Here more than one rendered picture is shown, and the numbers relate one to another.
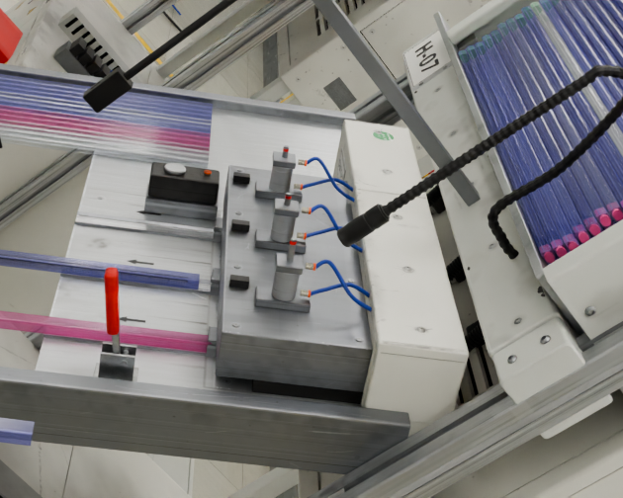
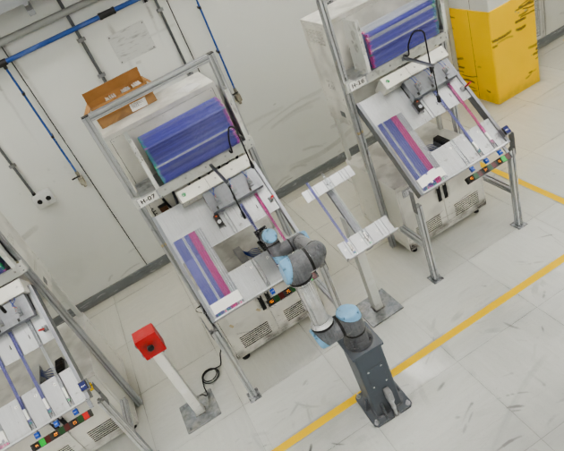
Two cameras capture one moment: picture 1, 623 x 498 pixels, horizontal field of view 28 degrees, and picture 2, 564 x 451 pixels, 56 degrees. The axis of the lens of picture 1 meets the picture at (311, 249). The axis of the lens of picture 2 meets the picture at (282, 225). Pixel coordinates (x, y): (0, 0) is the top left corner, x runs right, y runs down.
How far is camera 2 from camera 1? 290 cm
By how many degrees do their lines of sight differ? 71
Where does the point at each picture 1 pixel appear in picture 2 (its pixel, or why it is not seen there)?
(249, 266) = (243, 191)
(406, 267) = (231, 169)
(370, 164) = (198, 191)
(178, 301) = (247, 204)
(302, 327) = (253, 176)
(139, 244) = (235, 219)
